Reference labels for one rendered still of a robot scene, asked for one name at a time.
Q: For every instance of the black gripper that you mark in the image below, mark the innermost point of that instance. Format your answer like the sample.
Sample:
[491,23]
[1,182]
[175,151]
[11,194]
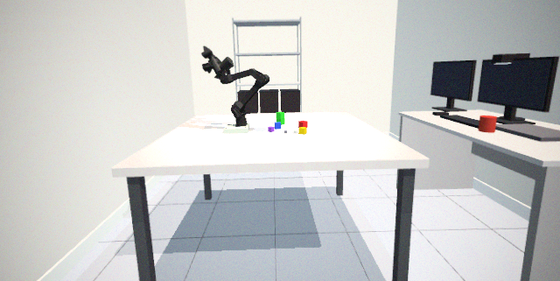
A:
[208,54]

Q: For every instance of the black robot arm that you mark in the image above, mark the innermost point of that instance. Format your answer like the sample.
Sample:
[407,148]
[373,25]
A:
[223,73]

